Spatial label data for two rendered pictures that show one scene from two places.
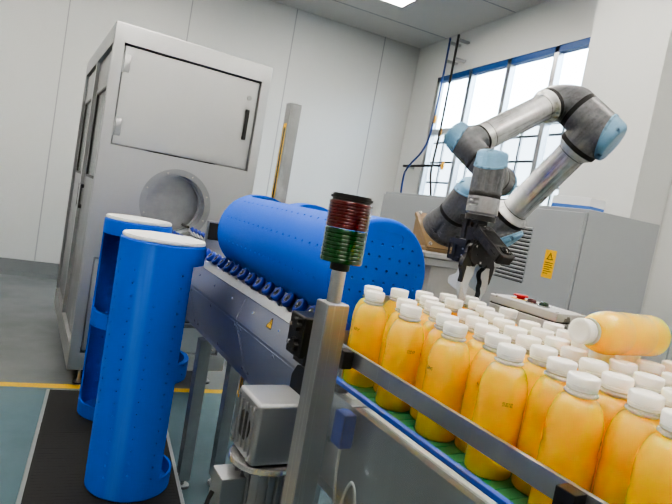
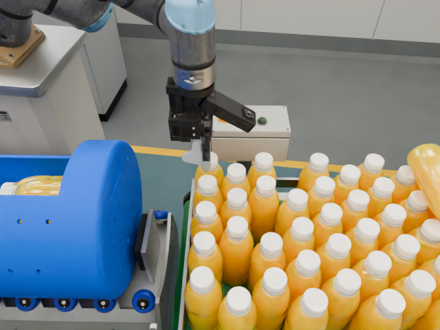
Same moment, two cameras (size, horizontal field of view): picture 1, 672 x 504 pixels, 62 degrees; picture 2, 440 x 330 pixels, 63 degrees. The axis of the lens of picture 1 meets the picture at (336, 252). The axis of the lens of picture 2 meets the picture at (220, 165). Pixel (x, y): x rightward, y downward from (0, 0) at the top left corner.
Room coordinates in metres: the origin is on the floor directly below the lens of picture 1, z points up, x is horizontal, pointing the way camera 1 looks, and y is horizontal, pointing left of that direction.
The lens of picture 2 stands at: (1.00, 0.13, 1.64)
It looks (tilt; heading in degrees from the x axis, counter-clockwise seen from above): 46 degrees down; 301
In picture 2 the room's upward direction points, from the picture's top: straight up
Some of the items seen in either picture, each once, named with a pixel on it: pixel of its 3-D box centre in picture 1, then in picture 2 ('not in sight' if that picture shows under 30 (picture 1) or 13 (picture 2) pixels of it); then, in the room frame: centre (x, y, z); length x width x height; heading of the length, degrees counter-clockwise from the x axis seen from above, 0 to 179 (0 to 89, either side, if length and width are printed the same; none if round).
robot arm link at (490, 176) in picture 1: (489, 174); (190, 26); (1.33, -0.32, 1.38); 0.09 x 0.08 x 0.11; 151
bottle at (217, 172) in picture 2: not in sight; (209, 188); (1.31, -0.33, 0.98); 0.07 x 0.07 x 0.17
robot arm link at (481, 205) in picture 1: (481, 206); (194, 71); (1.33, -0.32, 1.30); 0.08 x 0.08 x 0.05
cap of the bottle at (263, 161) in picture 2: (508, 313); (263, 160); (1.21, -0.39, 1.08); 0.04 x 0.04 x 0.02
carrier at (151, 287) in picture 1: (145, 362); not in sight; (1.91, 0.59, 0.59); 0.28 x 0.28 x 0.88
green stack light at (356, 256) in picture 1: (343, 245); not in sight; (0.82, -0.01, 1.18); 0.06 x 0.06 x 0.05
